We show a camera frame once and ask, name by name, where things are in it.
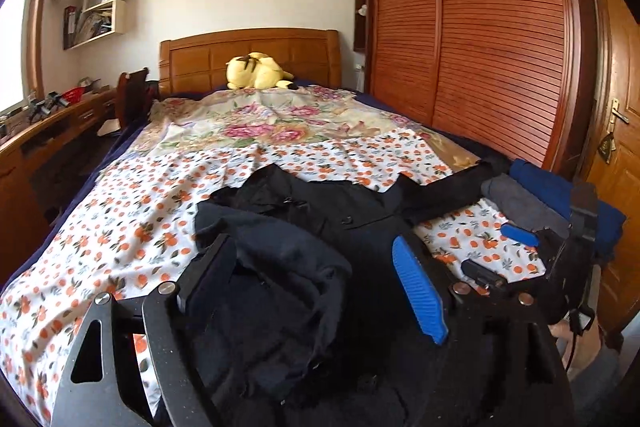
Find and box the black trench coat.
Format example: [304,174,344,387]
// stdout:
[186,154,509,426]

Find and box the right hand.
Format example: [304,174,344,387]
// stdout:
[549,320,602,379]

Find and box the folded blue garment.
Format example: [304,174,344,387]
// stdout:
[509,159,626,262]

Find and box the folded grey garment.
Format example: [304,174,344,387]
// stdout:
[480,174,570,239]

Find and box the orange print bed sheet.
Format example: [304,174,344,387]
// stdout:
[0,126,547,425]

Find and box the wooden desk cabinet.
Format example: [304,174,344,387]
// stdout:
[1,89,116,281]

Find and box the wooden chair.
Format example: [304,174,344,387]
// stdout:
[115,67,160,129]

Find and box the wooden door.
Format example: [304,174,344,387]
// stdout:
[580,0,639,350]

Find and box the floral quilt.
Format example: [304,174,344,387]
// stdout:
[132,84,477,171]

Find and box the red basket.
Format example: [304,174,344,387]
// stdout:
[62,87,85,105]

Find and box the wooden louvered wardrobe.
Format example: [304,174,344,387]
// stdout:
[356,0,597,178]

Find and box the yellow plush toy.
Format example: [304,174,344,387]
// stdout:
[226,52,296,90]

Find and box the window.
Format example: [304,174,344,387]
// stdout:
[1,0,44,114]

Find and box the wooden headboard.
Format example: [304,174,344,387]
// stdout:
[158,27,343,99]

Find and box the white wall shelf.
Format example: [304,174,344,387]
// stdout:
[63,0,127,50]

